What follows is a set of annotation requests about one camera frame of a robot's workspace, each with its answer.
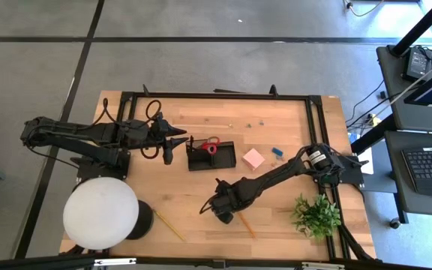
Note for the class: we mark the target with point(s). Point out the silver metal bracket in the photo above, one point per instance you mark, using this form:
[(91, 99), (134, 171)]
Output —
[(323, 266), (114, 261)]

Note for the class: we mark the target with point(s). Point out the black round lamp base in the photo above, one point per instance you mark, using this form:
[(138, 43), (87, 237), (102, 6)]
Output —
[(144, 221)]

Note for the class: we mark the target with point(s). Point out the black monitor cart shelf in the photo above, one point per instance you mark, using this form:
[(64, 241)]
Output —
[(396, 97)]

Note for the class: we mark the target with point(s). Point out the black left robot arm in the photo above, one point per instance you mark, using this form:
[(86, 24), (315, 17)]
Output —
[(73, 131)]

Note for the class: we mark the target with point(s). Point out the black laptop keyboard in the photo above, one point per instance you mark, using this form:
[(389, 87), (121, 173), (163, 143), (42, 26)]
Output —
[(431, 165)]

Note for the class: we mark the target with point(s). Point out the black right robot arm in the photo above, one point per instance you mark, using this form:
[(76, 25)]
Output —
[(276, 174)]

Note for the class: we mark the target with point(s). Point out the black aluminium table frame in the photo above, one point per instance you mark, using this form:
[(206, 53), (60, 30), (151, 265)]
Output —
[(219, 96)]

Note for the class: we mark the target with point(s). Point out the black power adapter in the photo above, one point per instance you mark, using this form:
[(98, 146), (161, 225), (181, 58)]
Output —
[(416, 62)]

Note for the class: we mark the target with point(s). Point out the green artificial plant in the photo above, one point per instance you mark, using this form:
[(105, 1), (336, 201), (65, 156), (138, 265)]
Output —
[(317, 219)]

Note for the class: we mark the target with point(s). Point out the black caster wheel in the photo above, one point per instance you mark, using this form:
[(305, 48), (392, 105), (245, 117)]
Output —
[(395, 224)]

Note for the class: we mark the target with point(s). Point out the black mesh desk organizer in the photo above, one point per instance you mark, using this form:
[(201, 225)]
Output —
[(221, 160)]

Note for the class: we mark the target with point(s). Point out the white paper sheet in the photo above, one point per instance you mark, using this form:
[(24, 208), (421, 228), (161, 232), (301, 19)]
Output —
[(368, 165)]

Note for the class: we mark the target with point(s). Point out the small blue eraser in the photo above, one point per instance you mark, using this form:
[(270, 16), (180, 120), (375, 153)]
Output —
[(277, 152)]

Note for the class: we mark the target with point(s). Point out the pink sticky note pad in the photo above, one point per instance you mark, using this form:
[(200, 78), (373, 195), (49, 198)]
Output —
[(253, 159)]

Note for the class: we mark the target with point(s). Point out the yellow power plug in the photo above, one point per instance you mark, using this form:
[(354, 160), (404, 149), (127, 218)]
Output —
[(374, 120)]

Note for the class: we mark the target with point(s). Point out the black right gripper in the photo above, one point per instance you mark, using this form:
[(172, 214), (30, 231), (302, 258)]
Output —
[(225, 198)]

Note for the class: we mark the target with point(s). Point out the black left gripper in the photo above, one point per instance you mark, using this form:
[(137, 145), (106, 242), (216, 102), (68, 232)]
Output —
[(158, 135)]

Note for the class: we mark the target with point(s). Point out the yellow pencil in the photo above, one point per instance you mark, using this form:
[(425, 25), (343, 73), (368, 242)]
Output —
[(169, 225), (249, 228)]

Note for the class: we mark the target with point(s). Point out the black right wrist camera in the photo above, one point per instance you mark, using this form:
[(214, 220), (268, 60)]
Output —
[(224, 218)]

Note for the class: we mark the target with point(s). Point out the black cart pole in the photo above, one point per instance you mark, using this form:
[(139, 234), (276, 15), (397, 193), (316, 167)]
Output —
[(422, 27)]

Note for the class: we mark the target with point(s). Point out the black camera mount beam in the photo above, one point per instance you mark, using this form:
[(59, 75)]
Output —
[(51, 262)]

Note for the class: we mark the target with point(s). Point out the black laptop cart shelf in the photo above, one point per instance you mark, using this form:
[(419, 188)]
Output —
[(426, 206)]

